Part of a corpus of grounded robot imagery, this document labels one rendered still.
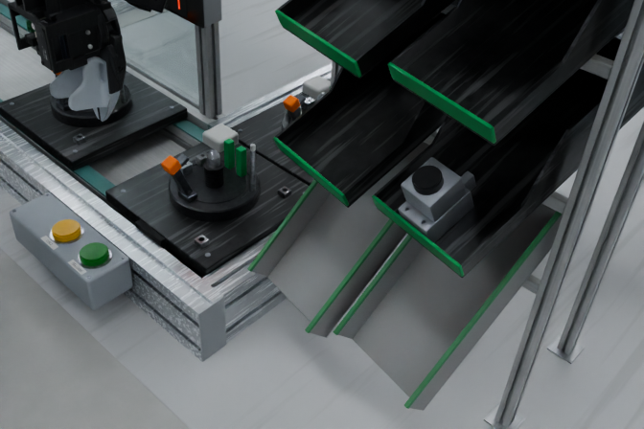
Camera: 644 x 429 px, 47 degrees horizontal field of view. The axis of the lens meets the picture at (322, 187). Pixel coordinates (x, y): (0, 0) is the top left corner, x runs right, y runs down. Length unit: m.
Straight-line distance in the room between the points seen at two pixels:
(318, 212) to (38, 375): 0.44
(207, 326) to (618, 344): 0.61
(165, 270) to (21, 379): 0.24
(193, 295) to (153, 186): 0.24
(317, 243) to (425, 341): 0.19
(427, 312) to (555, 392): 0.29
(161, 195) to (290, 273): 0.29
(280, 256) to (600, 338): 0.51
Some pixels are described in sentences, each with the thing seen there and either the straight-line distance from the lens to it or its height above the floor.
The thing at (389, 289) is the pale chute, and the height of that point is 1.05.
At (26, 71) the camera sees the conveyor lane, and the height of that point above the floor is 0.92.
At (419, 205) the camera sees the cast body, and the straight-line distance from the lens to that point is 0.74.
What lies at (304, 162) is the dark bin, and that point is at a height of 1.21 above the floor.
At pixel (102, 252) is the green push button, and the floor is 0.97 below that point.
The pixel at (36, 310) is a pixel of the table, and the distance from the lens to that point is 1.19.
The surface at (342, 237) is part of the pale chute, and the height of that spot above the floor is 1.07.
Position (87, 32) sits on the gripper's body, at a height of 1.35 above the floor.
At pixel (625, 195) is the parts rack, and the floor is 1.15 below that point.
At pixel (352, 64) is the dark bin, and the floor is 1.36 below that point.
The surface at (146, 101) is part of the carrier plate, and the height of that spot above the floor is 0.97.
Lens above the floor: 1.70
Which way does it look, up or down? 38 degrees down
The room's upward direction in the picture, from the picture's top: 4 degrees clockwise
